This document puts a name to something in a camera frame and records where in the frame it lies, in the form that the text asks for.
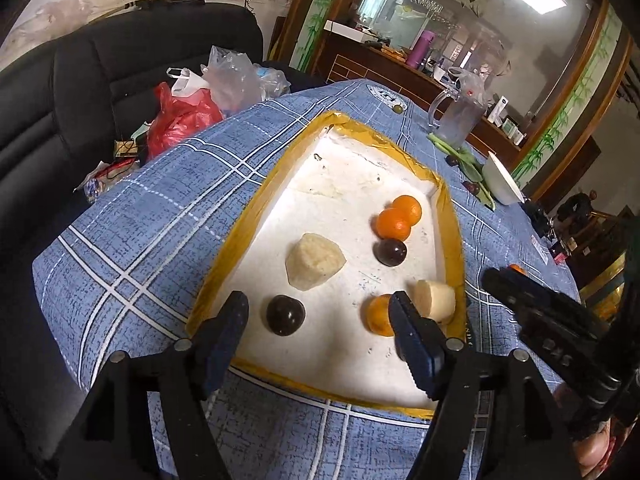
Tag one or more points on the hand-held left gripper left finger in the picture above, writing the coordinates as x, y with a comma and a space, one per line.
227, 330

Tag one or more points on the black power strip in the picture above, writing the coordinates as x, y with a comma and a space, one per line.
539, 215

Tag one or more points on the leafy green vegetable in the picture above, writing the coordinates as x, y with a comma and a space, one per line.
467, 165

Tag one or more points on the snack packet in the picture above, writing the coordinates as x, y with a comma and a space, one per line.
102, 180

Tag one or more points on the clear plastic pitcher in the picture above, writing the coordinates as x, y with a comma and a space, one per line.
460, 115

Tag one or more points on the white flat box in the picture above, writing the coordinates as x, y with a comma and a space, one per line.
350, 31

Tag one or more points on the white foam tray yellow tape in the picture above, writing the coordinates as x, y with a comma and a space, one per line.
345, 185

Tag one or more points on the round peeled banana piece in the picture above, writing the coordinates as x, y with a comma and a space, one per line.
435, 300

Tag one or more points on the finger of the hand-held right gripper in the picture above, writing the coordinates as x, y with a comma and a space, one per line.
525, 290
540, 332

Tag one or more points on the crumpled translucent plastic bag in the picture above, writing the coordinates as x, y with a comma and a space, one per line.
232, 80

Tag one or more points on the white bowl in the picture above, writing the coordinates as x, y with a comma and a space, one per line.
502, 180

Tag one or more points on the white plastic bag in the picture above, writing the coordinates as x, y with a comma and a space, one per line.
186, 81

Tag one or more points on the red plastic bag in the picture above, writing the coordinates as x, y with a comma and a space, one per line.
182, 122

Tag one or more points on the purple bottle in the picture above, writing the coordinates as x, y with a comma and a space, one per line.
419, 49

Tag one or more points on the clear plastic bag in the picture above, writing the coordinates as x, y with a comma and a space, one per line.
272, 82

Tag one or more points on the white tube bottle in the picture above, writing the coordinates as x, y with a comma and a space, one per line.
498, 110

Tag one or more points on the person's right hand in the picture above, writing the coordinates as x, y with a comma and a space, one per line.
595, 452

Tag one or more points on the orange mandarin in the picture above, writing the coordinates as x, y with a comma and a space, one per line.
377, 315
407, 208
393, 224
517, 269

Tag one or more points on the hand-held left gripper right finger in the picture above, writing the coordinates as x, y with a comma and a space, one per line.
415, 335

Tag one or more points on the white and red card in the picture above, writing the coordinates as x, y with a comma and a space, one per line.
539, 250

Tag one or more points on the dark purple plum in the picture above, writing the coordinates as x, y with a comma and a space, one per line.
285, 315
471, 187
391, 252

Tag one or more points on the large peeled banana piece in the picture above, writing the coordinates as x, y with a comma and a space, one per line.
315, 261

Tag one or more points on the dark figurine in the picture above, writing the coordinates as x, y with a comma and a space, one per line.
580, 207

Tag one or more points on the black sofa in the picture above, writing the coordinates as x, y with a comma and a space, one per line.
75, 100

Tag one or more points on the red and black box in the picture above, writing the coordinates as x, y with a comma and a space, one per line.
560, 255

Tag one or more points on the small dark fruit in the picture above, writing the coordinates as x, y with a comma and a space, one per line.
452, 160

